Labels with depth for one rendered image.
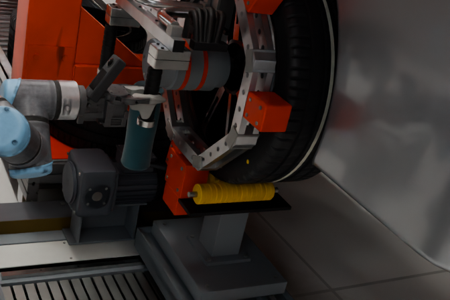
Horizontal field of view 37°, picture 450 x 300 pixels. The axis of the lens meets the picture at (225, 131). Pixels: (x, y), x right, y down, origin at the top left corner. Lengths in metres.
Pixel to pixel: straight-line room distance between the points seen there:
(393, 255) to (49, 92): 1.86
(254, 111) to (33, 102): 0.50
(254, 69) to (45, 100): 0.49
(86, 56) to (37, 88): 0.72
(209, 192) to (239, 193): 0.09
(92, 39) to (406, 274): 1.56
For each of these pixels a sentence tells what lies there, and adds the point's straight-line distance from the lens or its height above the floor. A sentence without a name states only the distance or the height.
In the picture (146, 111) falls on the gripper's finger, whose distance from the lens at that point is 1.60.
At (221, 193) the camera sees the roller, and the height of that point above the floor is 0.52.
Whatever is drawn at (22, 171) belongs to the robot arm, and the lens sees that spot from 1.45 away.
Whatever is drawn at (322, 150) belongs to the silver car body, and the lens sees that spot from 1.61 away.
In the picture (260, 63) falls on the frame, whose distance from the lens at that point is 1.60.
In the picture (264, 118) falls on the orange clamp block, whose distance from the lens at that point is 1.56.
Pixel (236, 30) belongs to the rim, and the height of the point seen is 0.95.
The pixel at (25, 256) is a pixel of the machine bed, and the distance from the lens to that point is 2.30.
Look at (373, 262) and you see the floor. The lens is 2.86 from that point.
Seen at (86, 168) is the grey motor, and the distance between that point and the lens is 2.15.
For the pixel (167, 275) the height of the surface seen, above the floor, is 0.17.
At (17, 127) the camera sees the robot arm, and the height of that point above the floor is 0.84.
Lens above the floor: 1.39
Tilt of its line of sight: 22 degrees down
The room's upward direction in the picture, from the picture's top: 13 degrees clockwise
